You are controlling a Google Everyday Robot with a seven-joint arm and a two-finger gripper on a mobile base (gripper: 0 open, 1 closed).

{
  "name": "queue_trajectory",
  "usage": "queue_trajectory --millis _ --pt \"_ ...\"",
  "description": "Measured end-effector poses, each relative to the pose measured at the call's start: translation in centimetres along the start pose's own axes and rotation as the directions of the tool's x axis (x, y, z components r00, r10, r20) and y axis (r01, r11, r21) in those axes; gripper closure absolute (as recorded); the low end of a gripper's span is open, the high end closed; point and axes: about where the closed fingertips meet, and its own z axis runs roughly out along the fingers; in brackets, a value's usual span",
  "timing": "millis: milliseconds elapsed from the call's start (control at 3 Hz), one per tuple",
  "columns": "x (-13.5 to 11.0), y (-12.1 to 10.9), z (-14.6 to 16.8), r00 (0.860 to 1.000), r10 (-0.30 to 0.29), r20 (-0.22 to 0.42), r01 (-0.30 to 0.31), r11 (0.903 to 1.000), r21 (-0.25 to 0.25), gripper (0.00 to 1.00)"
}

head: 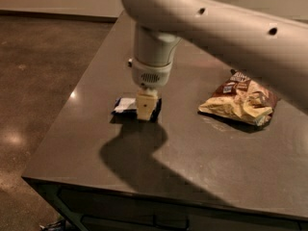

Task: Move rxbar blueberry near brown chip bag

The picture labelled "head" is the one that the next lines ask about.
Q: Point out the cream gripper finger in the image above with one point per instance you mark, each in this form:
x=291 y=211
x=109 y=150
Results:
x=146 y=102

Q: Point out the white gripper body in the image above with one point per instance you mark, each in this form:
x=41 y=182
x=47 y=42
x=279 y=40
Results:
x=150 y=75

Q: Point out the blue rxbar blueberry bar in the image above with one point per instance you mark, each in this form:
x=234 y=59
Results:
x=126 y=106

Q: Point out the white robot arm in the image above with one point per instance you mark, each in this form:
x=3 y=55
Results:
x=270 y=49

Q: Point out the brown chip bag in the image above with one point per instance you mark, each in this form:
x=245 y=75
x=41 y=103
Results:
x=241 y=98

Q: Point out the dark table frame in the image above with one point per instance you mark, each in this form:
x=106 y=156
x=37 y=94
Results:
x=97 y=210

